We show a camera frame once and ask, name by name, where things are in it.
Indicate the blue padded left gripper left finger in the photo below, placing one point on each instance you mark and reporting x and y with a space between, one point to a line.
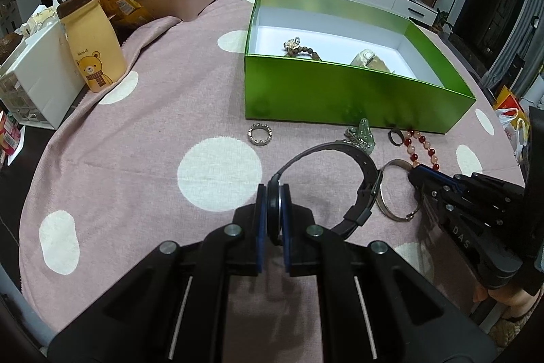
260 219

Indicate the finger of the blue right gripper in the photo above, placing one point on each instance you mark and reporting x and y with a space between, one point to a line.
428 179

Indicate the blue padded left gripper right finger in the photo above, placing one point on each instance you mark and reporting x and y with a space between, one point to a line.
286 213

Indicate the black wristwatch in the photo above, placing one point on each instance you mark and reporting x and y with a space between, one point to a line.
355 217

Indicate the green jade pendant keychain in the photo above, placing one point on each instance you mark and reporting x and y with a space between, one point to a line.
361 136

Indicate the cream shell ornament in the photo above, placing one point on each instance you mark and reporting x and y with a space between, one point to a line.
368 59

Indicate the pearl flower brooch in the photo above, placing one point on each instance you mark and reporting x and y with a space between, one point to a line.
292 47

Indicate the yellow shopping bag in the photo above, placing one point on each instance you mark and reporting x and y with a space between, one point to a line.
509 112

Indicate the pink polka dot tablecloth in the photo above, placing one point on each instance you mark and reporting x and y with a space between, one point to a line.
164 156

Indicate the green cardboard box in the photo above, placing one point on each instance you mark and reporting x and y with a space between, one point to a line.
423 89

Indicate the grey curtain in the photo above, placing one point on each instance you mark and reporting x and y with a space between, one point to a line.
528 22

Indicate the yellow bear cup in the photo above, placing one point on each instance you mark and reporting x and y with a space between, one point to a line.
92 42

